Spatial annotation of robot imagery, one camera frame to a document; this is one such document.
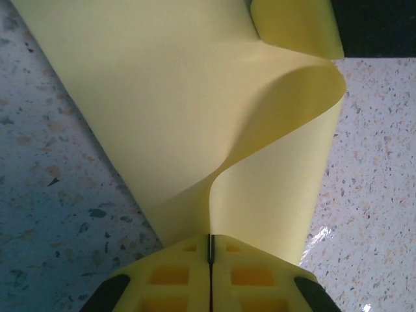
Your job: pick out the yellow cloth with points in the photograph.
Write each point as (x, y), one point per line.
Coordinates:
(146, 97)

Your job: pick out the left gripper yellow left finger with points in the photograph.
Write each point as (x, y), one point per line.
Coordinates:
(169, 279)

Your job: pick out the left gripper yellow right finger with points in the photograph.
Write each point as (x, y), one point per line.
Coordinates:
(253, 279)

